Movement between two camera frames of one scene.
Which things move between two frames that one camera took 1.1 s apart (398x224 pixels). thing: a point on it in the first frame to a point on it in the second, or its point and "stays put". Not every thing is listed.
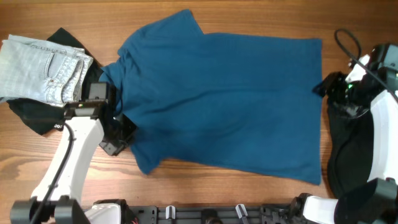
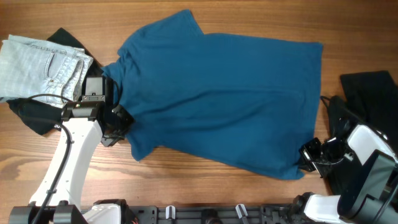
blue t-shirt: (238, 102) stays put
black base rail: (263, 214) stays put
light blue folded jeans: (37, 71) stays put
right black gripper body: (349, 99) to (331, 153)
